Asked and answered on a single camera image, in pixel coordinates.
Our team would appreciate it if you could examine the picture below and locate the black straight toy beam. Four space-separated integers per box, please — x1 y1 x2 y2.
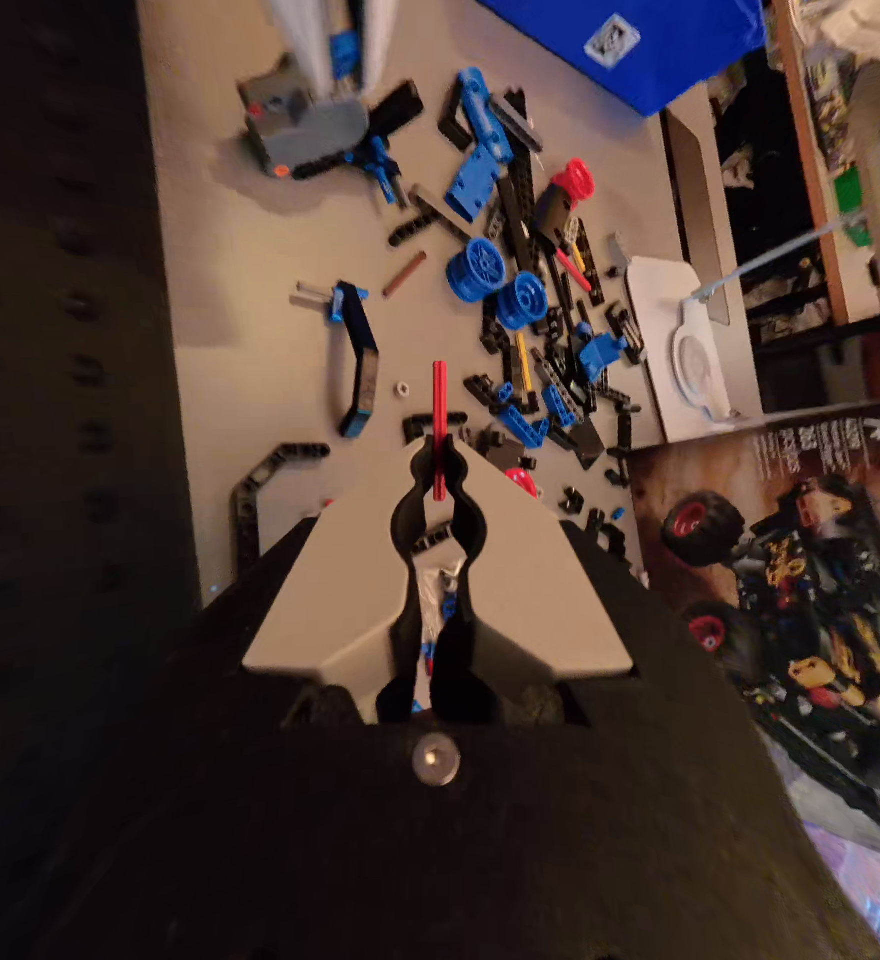
410 521 456 558

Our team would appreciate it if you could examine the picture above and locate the blue toy wheel rim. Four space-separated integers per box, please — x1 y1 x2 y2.
446 237 507 303
494 270 549 331

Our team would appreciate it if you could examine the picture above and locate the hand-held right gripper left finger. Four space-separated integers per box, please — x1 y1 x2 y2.
242 437 436 725

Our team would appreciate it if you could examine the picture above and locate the black toy truck box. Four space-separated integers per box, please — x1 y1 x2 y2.
626 408 880 841

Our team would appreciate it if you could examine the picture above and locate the grey desk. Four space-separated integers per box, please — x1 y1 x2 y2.
136 0 767 612

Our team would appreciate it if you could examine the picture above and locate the blue plastic bin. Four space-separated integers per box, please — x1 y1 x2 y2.
477 0 767 117

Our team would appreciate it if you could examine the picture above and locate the black toy frame piece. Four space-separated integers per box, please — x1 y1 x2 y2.
605 300 647 366

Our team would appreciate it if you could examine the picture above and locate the grey toy beam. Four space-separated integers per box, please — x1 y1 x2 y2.
410 183 471 245

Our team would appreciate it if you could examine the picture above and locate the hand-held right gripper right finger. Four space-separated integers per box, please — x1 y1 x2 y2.
431 433 635 725

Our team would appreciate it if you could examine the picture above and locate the pile of black toy beams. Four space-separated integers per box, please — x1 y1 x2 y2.
387 78 647 489

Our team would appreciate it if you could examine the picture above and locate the short black toy beam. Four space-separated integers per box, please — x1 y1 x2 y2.
387 210 441 247

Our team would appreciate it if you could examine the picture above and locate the blue curved toy panel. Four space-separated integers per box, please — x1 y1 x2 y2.
456 67 516 162

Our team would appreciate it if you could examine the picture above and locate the black toy block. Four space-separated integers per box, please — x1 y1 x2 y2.
533 183 572 245

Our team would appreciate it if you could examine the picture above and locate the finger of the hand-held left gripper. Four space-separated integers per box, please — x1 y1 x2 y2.
271 0 336 95
357 0 399 90

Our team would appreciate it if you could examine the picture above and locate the clear bag of toy parts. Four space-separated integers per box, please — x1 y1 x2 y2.
417 562 465 676

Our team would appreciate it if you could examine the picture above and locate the blue angled toy beam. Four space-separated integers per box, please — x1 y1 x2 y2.
498 401 553 450
541 384 583 429

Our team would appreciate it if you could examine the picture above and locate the blue flat toy panel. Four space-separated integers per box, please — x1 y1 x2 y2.
443 146 502 224

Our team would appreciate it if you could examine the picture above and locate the black angled long toy beam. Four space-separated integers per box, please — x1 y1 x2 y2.
230 442 332 582

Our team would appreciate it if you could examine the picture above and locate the brown toy axle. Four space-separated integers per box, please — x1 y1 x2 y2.
381 251 427 299

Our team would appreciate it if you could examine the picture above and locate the grey toy motor assembly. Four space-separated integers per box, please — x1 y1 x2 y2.
237 56 426 204

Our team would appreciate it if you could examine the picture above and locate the black flat toy tile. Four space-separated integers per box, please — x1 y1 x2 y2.
560 420 606 470

